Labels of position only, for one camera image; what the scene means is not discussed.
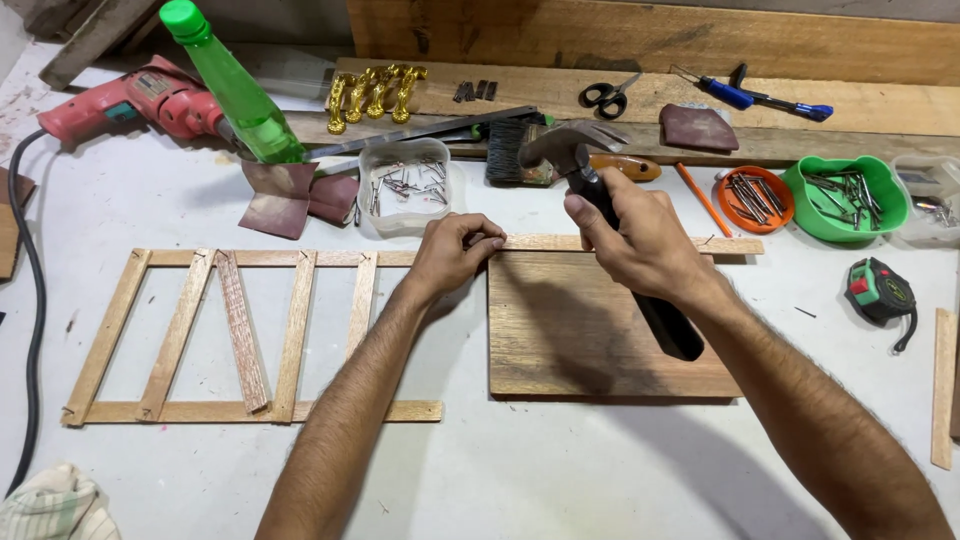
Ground person's right hand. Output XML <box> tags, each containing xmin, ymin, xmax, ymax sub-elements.
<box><xmin>563</xmin><ymin>165</ymin><xmax>715</xmax><ymax>303</ymax></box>

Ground dark narrow wooden plank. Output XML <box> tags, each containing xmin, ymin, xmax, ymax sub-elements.
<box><xmin>283</xmin><ymin>109</ymin><xmax>960</xmax><ymax>168</ymax></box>

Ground clear rectangular plastic box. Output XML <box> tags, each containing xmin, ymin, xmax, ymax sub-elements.
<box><xmin>890</xmin><ymin>154</ymin><xmax>960</xmax><ymax>246</ymax></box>

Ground brown wood offcut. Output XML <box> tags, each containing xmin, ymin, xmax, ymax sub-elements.
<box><xmin>0</xmin><ymin>165</ymin><xmax>38</xmax><ymax>283</ymax></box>

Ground black handled scissors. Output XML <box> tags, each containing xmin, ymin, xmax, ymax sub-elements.
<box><xmin>578</xmin><ymin>72</ymin><xmax>644</xmax><ymax>122</ymax></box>

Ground red electric drill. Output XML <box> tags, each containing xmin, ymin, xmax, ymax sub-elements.
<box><xmin>36</xmin><ymin>54</ymin><xmax>230</xmax><ymax>145</ymax></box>

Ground black handled claw hammer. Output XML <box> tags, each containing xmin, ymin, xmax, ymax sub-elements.
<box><xmin>516</xmin><ymin>119</ymin><xmax>707</xmax><ymax>363</ymax></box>

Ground striped white cloth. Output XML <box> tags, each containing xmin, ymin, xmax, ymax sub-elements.
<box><xmin>0</xmin><ymin>462</ymin><xmax>123</xmax><ymax>540</ymax></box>

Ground short blue screwdriver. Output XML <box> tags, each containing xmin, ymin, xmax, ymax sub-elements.
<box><xmin>669</xmin><ymin>63</ymin><xmax>756</xmax><ymax>112</ymax></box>

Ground loose light wooden slat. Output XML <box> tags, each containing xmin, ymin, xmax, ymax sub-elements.
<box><xmin>930</xmin><ymin>306</ymin><xmax>960</xmax><ymax>472</ymax></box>

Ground orange wooden tool handle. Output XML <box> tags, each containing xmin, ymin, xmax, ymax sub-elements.
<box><xmin>588</xmin><ymin>153</ymin><xmax>663</xmax><ymax>183</ymax></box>

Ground orange round lid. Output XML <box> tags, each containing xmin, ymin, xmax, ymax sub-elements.
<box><xmin>716</xmin><ymin>165</ymin><xmax>795</xmax><ymax>236</ymax></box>

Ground long blue screwdriver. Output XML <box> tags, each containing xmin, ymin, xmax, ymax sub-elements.
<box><xmin>729</xmin><ymin>63</ymin><xmax>835</xmax><ymax>123</ymax></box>

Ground large brown sandpaper sheet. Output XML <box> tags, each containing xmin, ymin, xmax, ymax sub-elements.
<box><xmin>237</xmin><ymin>159</ymin><xmax>321</xmax><ymax>242</ymax></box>

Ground heap of short nails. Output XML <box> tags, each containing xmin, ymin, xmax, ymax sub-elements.
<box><xmin>369</xmin><ymin>159</ymin><xmax>450</xmax><ymax>217</ymax></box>

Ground grey weathered wood beam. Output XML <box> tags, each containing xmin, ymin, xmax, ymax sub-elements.
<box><xmin>26</xmin><ymin>0</ymin><xmax>163</xmax><ymax>92</ymax></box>

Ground reddish wooden slat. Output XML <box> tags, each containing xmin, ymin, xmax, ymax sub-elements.
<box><xmin>215</xmin><ymin>249</ymin><xmax>270</xmax><ymax>414</ymax></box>

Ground green plastic bowl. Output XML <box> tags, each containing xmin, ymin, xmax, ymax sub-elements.
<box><xmin>779</xmin><ymin>154</ymin><xmax>911</xmax><ymax>244</ymax></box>

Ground clear plastic nail tub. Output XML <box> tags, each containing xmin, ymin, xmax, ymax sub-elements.
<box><xmin>357</xmin><ymin>137</ymin><xmax>454</xmax><ymax>234</ymax></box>

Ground heap of grey nails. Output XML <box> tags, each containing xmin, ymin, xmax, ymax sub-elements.
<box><xmin>804</xmin><ymin>171</ymin><xmax>886</xmax><ymax>232</ymax></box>

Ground small folded sandpaper piece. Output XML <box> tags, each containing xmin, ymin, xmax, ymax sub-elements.
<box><xmin>307</xmin><ymin>173</ymin><xmax>360</xmax><ymax>226</ymax></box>

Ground wide brown wooden plank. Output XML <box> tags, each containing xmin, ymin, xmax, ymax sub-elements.
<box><xmin>345</xmin><ymin>0</ymin><xmax>960</xmax><ymax>88</ymax></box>

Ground long light wooden plank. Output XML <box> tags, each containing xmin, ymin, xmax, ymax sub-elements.
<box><xmin>333</xmin><ymin>57</ymin><xmax>960</xmax><ymax>138</ymax></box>

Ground gold metal handle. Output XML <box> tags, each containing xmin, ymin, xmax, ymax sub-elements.
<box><xmin>365</xmin><ymin>64</ymin><xmax>402</xmax><ymax>121</ymax></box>
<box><xmin>326</xmin><ymin>72</ymin><xmax>358</xmax><ymax>137</ymax></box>
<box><xmin>390</xmin><ymin>64</ymin><xmax>429</xmax><ymax>126</ymax></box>
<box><xmin>345</xmin><ymin>67</ymin><xmax>376</xmax><ymax>126</ymax></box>

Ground brown wooden board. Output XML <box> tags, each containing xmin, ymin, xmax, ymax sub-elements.
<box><xmin>486</xmin><ymin>250</ymin><xmax>744</xmax><ymax>399</ymax></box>

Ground black bristle paint brush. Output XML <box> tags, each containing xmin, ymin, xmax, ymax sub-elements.
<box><xmin>484</xmin><ymin>119</ymin><xmax>558</xmax><ymax>188</ymax></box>

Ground heap of long dark nails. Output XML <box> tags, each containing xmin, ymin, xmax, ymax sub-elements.
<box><xmin>723</xmin><ymin>171</ymin><xmax>789</xmax><ymax>226</ymax></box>

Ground orange pencil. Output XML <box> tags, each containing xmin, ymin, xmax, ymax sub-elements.
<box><xmin>674</xmin><ymin>162</ymin><xmax>734</xmax><ymax>240</ymax></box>

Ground black power cable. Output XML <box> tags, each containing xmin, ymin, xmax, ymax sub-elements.
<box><xmin>3</xmin><ymin>129</ymin><xmax>49</xmax><ymax>498</ymax></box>

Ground group of small black bits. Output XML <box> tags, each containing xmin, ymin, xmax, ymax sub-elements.
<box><xmin>453</xmin><ymin>79</ymin><xmax>499</xmax><ymax>104</ymax></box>

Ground curved brown sandpaper piece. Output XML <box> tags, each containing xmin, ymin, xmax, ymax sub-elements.
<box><xmin>659</xmin><ymin>102</ymin><xmax>741</xmax><ymax>153</ymax></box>

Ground light wooden slat frame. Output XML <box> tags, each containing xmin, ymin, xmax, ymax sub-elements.
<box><xmin>61</xmin><ymin>233</ymin><xmax>765</xmax><ymax>428</ymax></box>

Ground green black tape measure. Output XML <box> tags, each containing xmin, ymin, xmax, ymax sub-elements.
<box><xmin>844</xmin><ymin>256</ymin><xmax>920</xmax><ymax>354</ymax></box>

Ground green plastic bottle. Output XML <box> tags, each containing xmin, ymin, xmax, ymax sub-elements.
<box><xmin>159</xmin><ymin>0</ymin><xmax>307</xmax><ymax>165</ymax></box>

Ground person's left hand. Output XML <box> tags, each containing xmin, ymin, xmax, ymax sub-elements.
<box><xmin>405</xmin><ymin>213</ymin><xmax>509</xmax><ymax>301</ymax></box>

